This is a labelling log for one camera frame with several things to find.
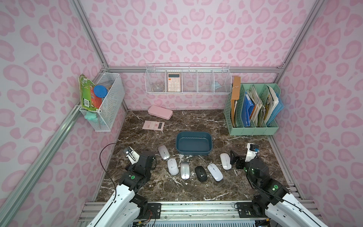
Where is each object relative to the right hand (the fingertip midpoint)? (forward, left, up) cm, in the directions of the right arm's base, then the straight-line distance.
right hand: (237, 151), depth 78 cm
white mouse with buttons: (-4, +37, -13) cm, 39 cm away
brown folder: (+27, 0, +16) cm, 32 cm away
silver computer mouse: (-6, +29, -14) cm, 33 cm away
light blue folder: (+29, -31, +6) cm, 43 cm away
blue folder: (+30, -12, +2) cm, 32 cm away
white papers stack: (+30, -26, +7) cm, 40 cm away
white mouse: (-7, +11, -15) cm, 19 cm away
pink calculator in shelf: (+42, +37, +15) cm, 58 cm away
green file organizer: (+46, -23, +3) cm, 51 cm away
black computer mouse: (-7, +20, -15) cm, 26 cm away
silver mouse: (+6, +43, -13) cm, 45 cm away
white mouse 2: (+1, +4, -14) cm, 14 cm away
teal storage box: (+14, +24, -17) cm, 32 cm away
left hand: (-2, +53, 0) cm, 53 cm away
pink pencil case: (+43, +51, -15) cm, 68 cm away
